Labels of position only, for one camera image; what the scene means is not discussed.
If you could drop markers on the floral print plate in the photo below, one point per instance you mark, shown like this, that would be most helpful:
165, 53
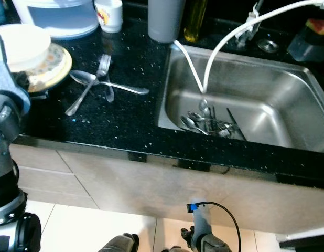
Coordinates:
57, 63

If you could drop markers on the beige counter cabinet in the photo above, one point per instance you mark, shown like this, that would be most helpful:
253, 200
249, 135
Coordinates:
183, 194

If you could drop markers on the black knife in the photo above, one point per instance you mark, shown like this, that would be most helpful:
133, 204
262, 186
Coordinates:
236, 125

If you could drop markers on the olive oil bottle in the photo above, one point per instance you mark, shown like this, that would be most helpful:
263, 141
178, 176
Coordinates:
197, 21

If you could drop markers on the white bowl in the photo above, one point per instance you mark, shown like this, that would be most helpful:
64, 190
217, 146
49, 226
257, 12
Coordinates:
25, 44

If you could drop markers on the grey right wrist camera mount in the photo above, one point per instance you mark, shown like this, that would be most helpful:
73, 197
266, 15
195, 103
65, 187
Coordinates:
198, 220

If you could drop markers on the cream plate red rim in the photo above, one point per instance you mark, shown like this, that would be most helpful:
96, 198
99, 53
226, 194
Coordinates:
62, 79

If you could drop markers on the round metal hole cap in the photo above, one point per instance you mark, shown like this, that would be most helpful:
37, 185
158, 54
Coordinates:
268, 45

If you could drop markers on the robot right leg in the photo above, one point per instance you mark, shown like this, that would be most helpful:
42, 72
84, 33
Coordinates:
172, 249

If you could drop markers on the chrome faucet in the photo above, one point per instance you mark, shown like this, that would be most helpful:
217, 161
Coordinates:
251, 26

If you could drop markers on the grey tumbler with red button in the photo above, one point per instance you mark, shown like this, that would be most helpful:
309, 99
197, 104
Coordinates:
166, 21

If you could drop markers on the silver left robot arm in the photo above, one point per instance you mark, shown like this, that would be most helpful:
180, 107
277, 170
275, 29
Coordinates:
7, 157

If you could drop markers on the black low unit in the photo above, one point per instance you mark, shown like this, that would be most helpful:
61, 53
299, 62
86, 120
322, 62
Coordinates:
309, 248

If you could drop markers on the red yellow sponge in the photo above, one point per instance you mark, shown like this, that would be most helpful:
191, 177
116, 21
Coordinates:
318, 26

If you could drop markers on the large metal spoon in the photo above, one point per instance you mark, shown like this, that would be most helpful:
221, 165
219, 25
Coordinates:
82, 77

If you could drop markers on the white cartoon print mug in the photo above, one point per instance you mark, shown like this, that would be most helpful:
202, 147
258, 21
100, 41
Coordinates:
109, 18

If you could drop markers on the small metal spoon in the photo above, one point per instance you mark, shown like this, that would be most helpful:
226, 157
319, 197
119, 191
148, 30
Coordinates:
110, 95

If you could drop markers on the white round kitchen appliance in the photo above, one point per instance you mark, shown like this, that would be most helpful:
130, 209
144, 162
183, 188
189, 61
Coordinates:
57, 21

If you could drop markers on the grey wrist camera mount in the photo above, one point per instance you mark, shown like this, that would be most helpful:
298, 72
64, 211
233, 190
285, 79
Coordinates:
7, 79
198, 220

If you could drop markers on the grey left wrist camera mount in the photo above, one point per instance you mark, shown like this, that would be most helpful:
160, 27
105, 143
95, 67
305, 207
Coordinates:
7, 79

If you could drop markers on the stainless steel sink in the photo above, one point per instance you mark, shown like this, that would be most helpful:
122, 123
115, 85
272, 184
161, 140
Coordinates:
277, 105

